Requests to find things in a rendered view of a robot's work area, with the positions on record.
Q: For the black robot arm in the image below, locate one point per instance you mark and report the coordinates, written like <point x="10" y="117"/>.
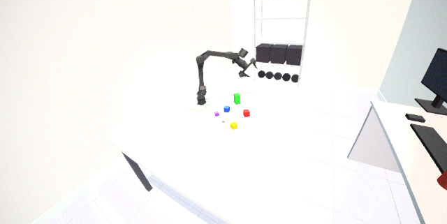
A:
<point x="234" y="56"/>

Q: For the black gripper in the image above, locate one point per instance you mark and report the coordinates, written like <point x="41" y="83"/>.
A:
<point x="245" y="66"/>

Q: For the red block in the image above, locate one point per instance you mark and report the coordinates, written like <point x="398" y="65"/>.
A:
<point x="246" y="113"/>

